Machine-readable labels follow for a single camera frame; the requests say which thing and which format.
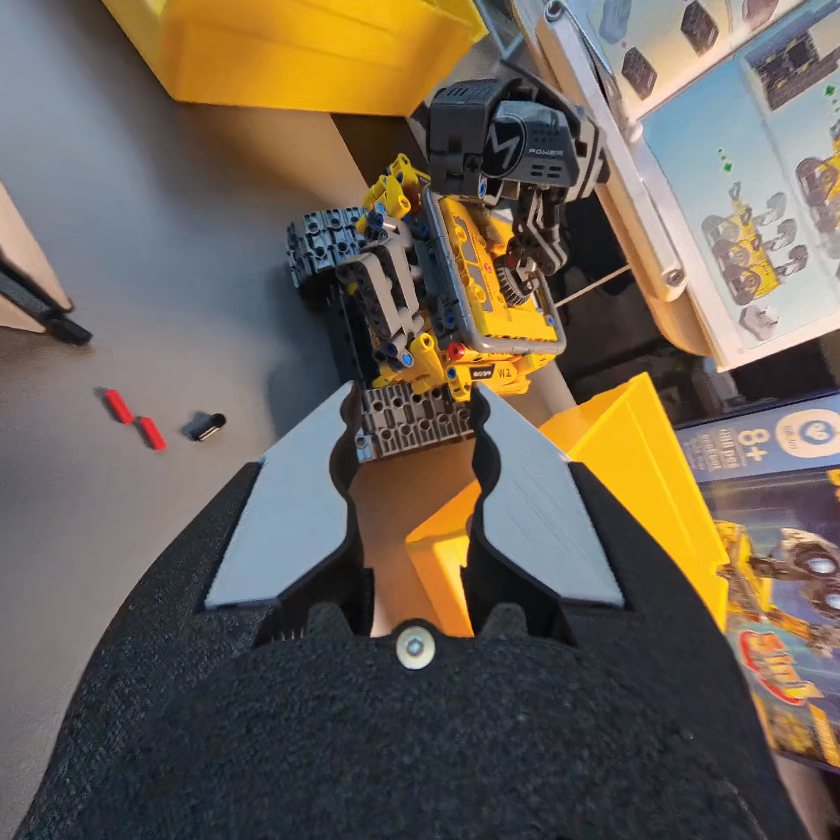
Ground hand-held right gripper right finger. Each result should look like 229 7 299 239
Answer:
467 384 626 608

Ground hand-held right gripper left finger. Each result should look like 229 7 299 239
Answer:
205 381 365 611

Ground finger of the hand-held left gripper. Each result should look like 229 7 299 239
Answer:
0 187 72 319
0 292 91 345

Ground yellow tracked toy robot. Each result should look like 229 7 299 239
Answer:
285 77 611 463

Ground yellow storage bin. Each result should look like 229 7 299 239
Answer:
101 0 490 118
406 373 729 637

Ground robot kit box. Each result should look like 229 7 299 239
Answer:
676 390 840 772

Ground white book stand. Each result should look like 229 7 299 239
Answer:
535 0 840 375

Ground building instruction booklet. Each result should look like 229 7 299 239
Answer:
577 0 840 368

